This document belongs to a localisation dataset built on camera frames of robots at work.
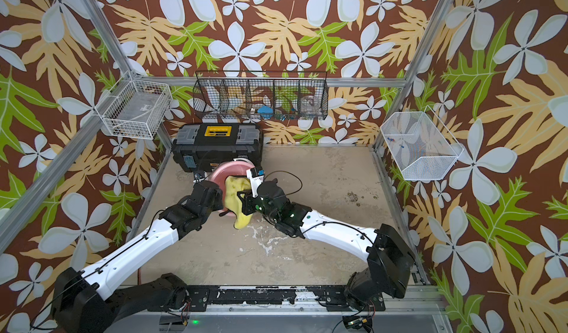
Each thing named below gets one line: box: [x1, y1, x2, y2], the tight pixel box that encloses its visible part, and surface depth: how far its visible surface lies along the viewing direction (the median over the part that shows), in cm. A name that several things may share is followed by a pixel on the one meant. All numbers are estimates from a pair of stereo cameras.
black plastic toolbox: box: [172, 122, 264, 173], surface depth 101 cm
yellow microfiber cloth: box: [224, 175, 253, 230], surface depth 75 cm
